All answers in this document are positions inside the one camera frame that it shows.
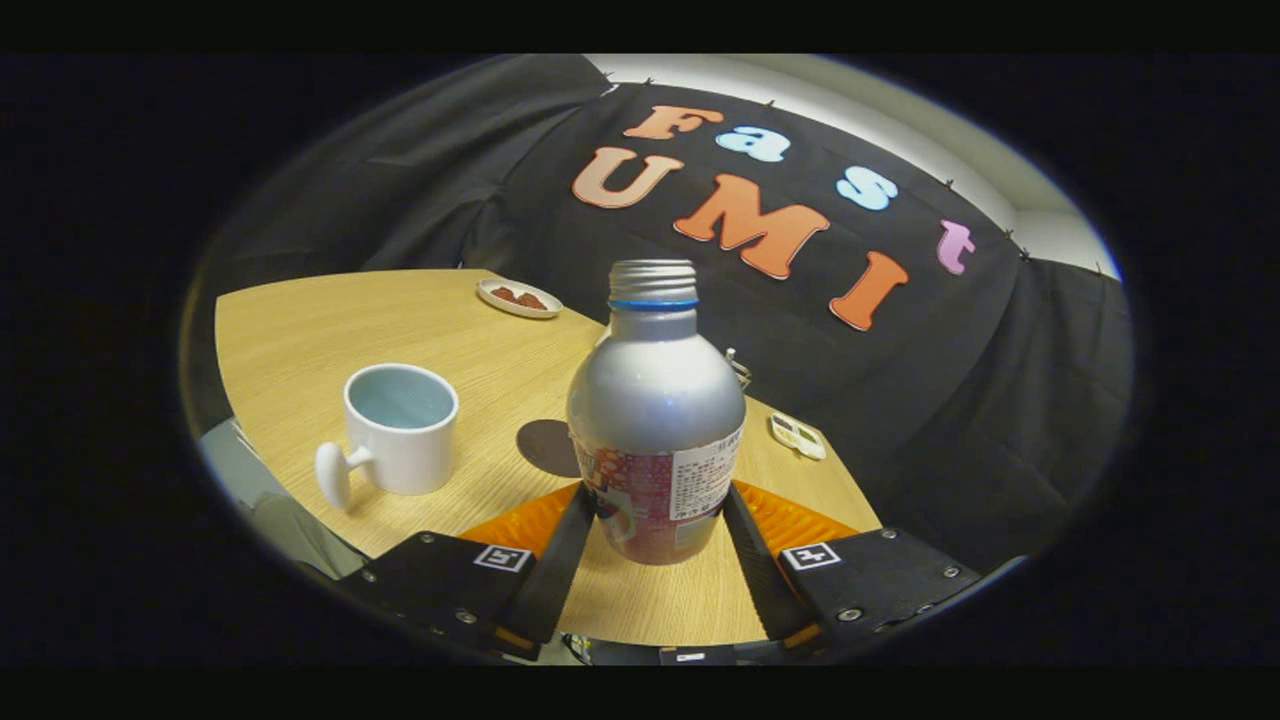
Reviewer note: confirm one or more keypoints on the wooden table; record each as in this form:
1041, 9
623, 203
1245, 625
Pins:
320, 330

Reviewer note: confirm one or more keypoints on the white round plate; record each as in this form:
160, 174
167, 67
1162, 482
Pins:
500, 303

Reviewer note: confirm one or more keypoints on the silver juice bottle red label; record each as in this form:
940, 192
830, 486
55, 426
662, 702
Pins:
655, 400

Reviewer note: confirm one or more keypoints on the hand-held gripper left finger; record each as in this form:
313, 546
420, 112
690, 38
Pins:
560, 580

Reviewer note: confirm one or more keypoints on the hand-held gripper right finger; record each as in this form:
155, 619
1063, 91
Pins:
765, 590

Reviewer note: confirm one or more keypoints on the white divided tray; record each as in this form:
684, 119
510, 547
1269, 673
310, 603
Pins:
797, 437

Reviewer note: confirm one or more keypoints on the round brown coaster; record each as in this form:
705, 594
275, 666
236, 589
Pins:
545, 448

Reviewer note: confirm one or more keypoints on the white cup blue inside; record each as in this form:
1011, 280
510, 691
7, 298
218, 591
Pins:
410, 455

